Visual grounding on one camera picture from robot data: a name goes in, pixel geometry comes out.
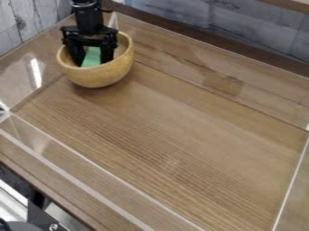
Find clear acrylic tray walls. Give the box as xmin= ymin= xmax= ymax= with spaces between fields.
xmin=0 ymin=14 xmax=309 ymax=231

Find wooden bowl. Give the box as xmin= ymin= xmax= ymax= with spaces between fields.
xmin=57 ymin=32 xmax=135 ymax=88

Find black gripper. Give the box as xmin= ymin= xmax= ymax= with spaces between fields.
xmin=61 ymin=0 xmax=118 ymax=66

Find green rectangular block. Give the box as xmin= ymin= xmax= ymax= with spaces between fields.
xmin=82 ymin=47 xmax=101 ymax=68

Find black metal bracket with screw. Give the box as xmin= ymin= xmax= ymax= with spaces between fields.
xmin=27 ymin=201 xmax=83 ymax=231

